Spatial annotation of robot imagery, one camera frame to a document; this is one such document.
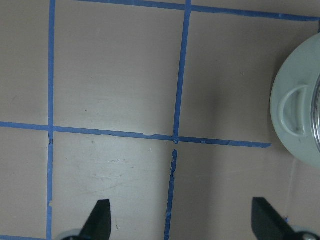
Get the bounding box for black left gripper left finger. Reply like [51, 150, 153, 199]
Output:
[78, 199, 111, 240]

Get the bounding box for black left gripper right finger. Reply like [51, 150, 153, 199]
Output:
[251, 197, 300, 240]

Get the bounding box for pale green steel pot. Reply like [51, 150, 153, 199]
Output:
[270, 34, 320, 168]

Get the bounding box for brown paper table cover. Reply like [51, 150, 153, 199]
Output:
[0, 0, 320, 240]

